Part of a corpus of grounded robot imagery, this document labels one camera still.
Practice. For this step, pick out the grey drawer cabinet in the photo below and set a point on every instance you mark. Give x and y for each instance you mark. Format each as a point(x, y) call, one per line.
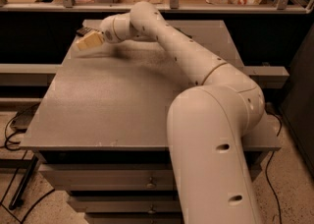
point(101, 131)

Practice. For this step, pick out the grey power adapter box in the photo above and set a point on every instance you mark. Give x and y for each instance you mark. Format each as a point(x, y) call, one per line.
point(22, 119)

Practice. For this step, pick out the black stand leg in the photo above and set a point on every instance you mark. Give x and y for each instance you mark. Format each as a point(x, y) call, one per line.
point(28, 166)

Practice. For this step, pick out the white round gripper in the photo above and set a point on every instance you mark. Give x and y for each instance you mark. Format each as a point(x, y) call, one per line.
point(108, 31)

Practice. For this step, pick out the top drawer knob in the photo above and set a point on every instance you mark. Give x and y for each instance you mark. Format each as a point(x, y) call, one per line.
point(151, 184)

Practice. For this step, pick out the drawer knob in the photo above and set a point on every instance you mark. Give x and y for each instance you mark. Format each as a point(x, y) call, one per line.
point(151, 209)
point(151, 184)

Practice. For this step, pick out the brown chocolate rxbar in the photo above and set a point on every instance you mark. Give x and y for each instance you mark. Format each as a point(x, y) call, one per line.
point(83, 31)

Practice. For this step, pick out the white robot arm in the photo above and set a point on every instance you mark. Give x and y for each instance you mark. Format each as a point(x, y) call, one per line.
point(205, 123)

